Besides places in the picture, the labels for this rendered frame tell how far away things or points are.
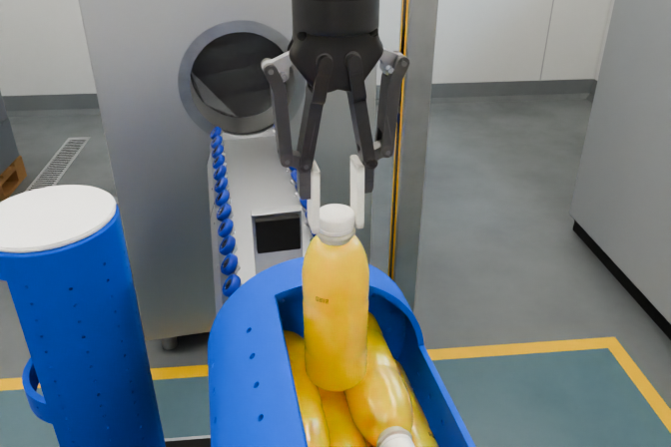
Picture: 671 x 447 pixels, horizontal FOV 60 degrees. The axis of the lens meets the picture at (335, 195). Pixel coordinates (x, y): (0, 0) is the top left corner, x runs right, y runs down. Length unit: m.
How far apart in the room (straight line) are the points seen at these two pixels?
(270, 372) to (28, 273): 0.77
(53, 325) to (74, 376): 0.15
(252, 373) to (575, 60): 5.18
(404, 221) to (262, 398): 0.86
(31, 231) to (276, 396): 0.84
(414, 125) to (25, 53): 4.37
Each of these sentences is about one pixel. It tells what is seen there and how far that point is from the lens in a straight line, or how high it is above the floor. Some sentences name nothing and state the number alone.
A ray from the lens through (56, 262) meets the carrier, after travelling 1.28.
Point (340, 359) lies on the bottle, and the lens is 0.66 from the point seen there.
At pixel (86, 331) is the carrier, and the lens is 1.39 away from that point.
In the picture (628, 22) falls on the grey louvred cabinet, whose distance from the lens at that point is 2.94.
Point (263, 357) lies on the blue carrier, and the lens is 0.64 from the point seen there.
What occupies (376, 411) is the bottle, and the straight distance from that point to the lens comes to 0.69.
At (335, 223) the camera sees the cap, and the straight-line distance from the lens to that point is 0.58.
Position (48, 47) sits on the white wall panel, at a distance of 5.29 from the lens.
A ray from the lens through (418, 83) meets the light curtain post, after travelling 1.27.
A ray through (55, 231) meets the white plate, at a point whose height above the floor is 1.04.
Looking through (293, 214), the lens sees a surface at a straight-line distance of 1.17.
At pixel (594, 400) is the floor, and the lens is 2.44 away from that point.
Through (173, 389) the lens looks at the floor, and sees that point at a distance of 2.37.
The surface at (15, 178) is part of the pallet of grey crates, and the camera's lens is 4.18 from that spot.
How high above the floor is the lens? 1.65
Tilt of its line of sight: 28 degrees down
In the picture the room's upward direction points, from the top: straight up
